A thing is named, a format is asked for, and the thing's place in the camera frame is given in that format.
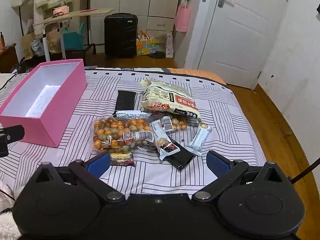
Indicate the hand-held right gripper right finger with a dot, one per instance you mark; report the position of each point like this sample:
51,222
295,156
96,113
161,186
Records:
217,165

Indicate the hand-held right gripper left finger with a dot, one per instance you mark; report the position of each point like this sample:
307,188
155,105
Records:
100,164

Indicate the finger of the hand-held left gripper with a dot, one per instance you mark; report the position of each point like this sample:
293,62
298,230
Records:
13,133

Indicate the pink cardboard box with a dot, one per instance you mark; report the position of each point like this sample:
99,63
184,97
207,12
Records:
37,132

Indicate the snack bar packet brown picture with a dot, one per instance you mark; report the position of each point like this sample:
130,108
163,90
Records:
162,142

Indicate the cream noodle packet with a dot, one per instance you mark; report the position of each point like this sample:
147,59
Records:
170,97

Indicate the small dark snack packet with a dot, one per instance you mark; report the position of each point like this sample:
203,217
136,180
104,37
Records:
122,159

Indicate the clear bag of orange balls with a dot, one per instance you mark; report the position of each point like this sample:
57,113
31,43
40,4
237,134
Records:
112,135

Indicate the pale blue snack bar packet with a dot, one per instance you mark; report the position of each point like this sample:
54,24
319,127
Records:
200,137

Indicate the glossy black packet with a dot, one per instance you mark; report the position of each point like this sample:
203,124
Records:
183,158

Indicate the striped lilac bed sheet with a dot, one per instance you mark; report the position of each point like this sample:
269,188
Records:
225,130

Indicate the small clear bag of balls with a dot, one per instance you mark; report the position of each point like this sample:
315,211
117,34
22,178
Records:
176,126

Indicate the narrow white snack packet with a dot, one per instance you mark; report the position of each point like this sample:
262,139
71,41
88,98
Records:
132,114

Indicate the flat black packet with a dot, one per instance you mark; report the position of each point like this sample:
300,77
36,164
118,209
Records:
126,100

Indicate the white fluffy blanket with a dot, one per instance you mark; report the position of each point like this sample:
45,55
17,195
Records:
5,205

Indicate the wooden nightstand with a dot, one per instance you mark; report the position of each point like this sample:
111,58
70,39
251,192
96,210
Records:
8,57

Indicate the brown paper bag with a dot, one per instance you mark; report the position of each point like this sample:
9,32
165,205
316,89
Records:
53,41
27,46

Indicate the white plastic bag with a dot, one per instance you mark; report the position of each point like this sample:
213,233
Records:
37,48

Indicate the orange bed sheet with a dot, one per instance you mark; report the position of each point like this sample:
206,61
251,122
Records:
200,74

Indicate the teal shopping bag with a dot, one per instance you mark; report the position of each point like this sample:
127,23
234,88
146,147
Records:
73,40

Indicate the dark slippers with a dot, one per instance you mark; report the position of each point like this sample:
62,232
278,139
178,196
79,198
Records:
157,55

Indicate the white door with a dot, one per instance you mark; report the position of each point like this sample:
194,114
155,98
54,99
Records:
237,42

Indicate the colourful cardboard box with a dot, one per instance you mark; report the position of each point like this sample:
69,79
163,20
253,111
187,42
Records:
146,46

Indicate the white patterned bag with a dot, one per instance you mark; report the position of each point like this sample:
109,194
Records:
169,45

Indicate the black suitcase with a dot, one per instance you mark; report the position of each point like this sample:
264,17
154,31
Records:
120,35

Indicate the wooden top tilt table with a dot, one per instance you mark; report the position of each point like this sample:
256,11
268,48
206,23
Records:
75,14

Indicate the pink paper bag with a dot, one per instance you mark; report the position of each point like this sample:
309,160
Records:
182,18

